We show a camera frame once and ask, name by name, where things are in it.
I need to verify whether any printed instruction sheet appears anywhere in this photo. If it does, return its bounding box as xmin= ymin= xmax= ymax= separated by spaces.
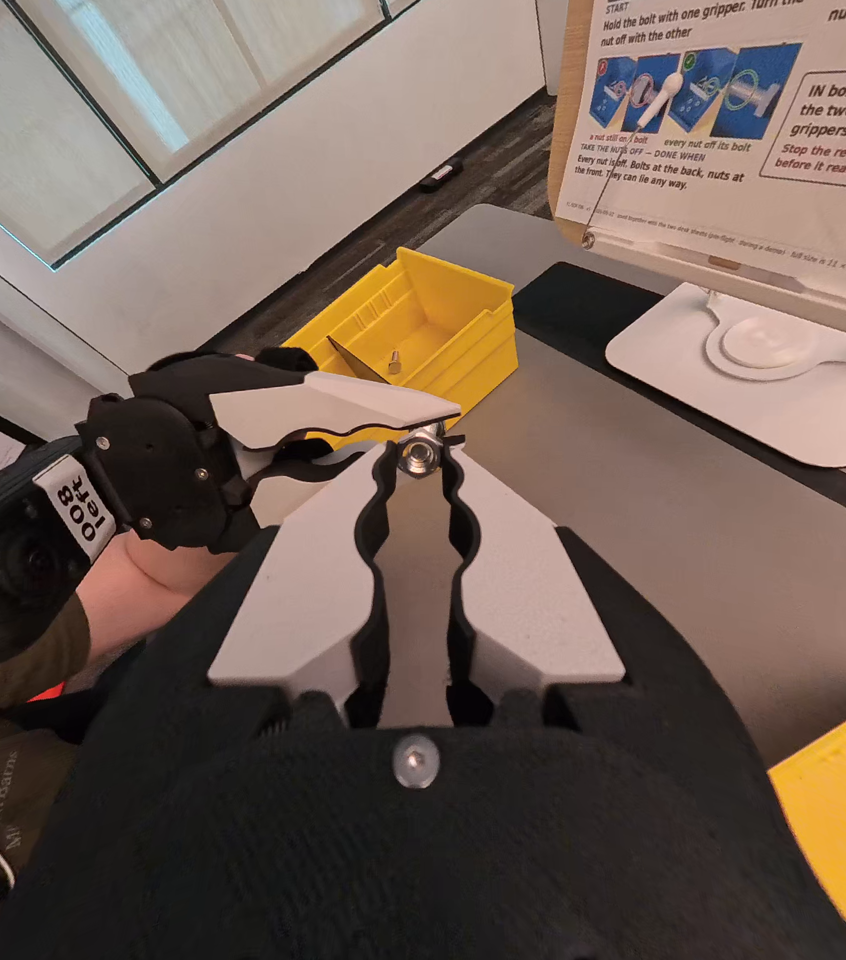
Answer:
xmin=555 ymin=0 xmax=846 ymax=309

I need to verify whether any steel hex nut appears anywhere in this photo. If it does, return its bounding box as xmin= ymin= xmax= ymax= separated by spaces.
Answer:
xmin=396 ymin=438 xmax=442 ymax=479

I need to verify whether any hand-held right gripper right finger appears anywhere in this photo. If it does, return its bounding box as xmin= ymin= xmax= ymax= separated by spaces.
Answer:
xmin=441 ymin=447 xmax=628 ymax=729

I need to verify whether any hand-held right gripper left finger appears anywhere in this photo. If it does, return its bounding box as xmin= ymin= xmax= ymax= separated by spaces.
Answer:
xmin=207 ymin=441 xmax=400 ymax=729

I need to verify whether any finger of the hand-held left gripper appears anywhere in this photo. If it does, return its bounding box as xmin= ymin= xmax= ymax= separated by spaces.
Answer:
xmin=209 ymin=371 xmax=463 ymax=453
xmin=234 ymin=438 xmax=394 ymax=487

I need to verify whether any frosted glass window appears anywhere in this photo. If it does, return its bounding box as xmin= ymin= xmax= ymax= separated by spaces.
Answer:
xmin=0 ymin=0 xmax=424 ymax=271

